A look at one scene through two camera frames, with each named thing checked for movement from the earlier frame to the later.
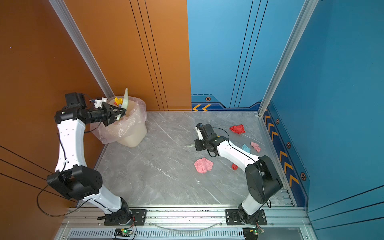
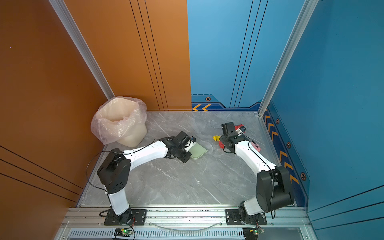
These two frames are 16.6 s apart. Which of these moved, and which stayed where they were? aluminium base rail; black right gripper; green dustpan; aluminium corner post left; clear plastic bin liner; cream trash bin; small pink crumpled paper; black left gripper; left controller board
Moved: green dustpan; black left gripper; black right gripper
Stayed: cream trash bin; aluminium base rail; small pink crumpled paper; clear plastic bin liner; left controller board; aluminium corner post left
